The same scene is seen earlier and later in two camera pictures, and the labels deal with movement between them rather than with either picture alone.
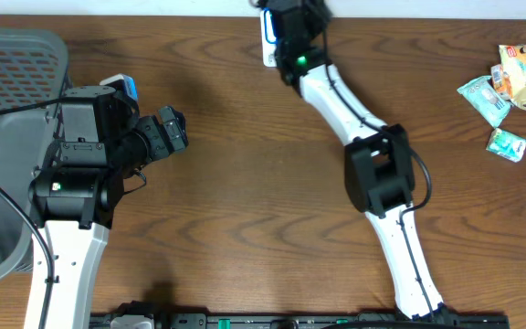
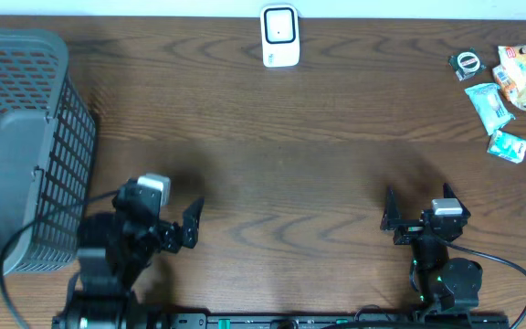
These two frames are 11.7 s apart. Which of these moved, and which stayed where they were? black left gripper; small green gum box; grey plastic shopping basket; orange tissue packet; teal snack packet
Moved: teal snack packet; black left gripper
Stayed: grey plastic shopping basket; orange tissue packet; small green gum box
